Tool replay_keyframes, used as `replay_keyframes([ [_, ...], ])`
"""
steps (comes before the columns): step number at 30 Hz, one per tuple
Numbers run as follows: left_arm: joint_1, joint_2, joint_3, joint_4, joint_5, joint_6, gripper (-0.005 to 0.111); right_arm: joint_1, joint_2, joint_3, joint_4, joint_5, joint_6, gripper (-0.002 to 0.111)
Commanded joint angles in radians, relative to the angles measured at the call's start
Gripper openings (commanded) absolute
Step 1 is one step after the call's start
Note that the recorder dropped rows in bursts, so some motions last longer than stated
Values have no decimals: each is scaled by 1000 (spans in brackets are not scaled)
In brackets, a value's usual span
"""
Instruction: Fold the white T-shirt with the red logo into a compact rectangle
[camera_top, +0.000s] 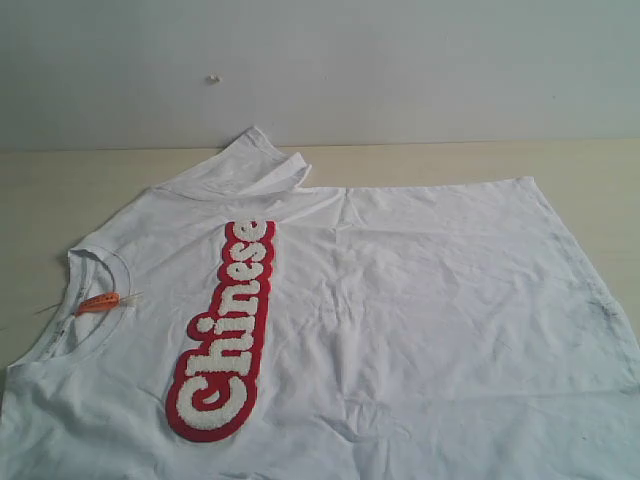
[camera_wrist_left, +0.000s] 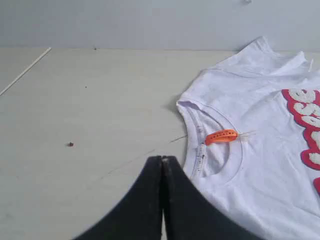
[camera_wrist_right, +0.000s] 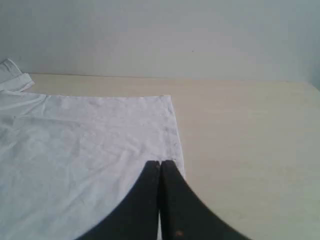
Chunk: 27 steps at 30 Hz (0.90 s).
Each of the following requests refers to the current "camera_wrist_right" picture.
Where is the white t-shirt red lettering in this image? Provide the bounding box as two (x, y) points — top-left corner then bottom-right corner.
(0, 59), (185, 240)

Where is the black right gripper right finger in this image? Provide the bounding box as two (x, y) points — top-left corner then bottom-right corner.
(159, 160), (248, 240)

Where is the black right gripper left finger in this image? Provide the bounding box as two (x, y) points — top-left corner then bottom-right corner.
(78, 161), (160, 240)

